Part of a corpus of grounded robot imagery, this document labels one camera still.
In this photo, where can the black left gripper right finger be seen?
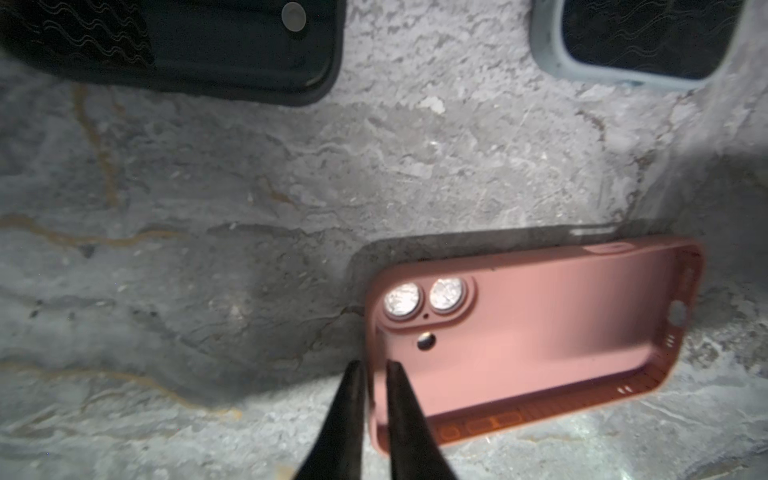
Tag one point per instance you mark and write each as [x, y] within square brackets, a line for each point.
[414, 454]

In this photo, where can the light blue phone case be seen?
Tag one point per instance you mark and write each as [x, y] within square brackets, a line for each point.
[671, 45]

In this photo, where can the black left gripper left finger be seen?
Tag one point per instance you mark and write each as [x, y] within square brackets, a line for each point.
[337, 452]

